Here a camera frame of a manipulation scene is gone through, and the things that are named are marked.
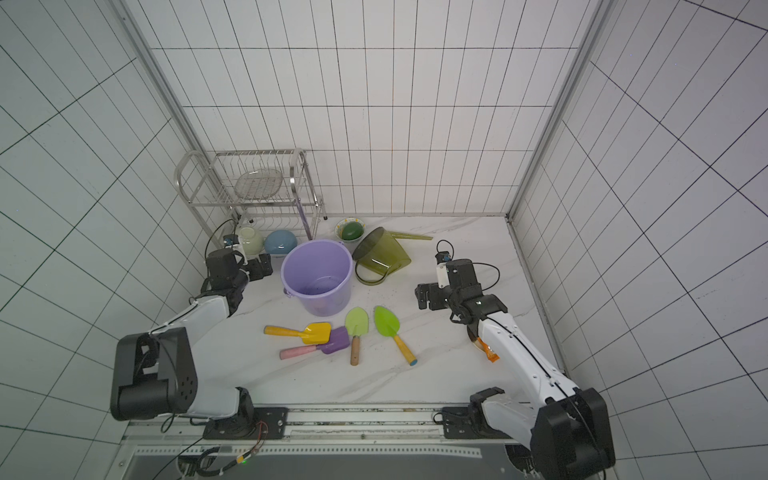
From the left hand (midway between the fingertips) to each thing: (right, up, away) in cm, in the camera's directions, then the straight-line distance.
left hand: (256, 262), depth 92 cm
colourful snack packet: (+71, -25, -11) cm, 76 cm away
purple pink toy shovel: (+28, -22, -7) cm, 36 cm away
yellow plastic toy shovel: (+19, -21, -4) cm, 29 cm away
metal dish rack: (-25, +27, +14) cm, 39 cm away
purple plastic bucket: (+18, -5, +8) cm, 21 cm away
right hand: (+52, -7, -9) cm, 53 cm away
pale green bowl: (-4, +7, +6) cm, 9 cm away
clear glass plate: (+1, +25, 0) cm, 25 cm away
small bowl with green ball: (+27, +11, +18) cm, 34 cm away
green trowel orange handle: (+42, -19, -3) cm, 46 cm away
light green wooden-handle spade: (+32, -19, -2) cm, 38 cm away
